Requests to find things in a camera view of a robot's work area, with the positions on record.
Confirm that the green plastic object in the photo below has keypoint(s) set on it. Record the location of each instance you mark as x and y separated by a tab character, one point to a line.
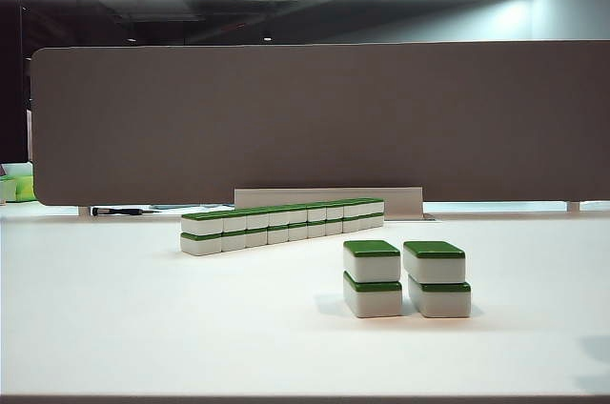
26	187

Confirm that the brown desk divider panel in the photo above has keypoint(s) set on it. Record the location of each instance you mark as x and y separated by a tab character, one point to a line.
476	127

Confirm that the green-backed white mahjong tile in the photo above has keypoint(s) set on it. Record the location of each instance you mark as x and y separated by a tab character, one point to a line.
234	223
278	235
257	238
257	220
201	246
334	228
317	214
442	301
376	301
372	222
351	210
298	232
234	242
202	226
317	230
374	266
278	218
372	208
351	225
298	216
435	266
334	212

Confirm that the black pen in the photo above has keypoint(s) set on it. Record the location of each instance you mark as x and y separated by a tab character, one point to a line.
119	210

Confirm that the beige tile rack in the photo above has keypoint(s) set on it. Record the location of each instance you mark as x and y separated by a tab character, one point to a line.
405	204

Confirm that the small ceiling spotlight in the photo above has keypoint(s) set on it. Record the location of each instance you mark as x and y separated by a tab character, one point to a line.
267	36

